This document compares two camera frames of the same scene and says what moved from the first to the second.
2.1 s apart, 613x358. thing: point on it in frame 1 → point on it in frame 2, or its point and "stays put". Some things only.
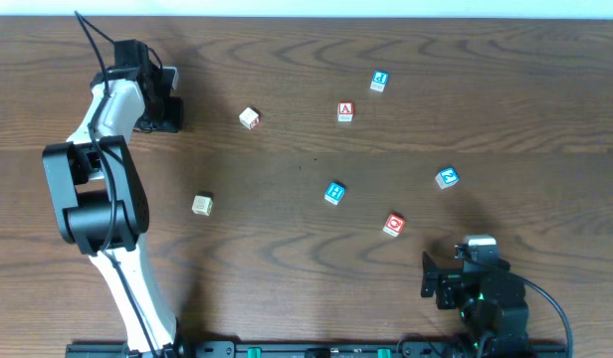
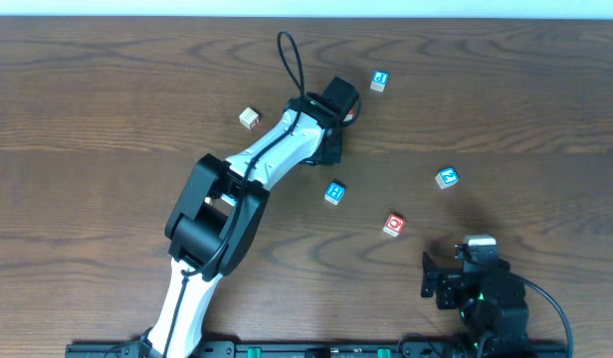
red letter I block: (250, 117) stays put
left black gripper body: (165, 116) → (331, 150)
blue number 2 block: (447, 177) stays put
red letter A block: (345, 111) stays put
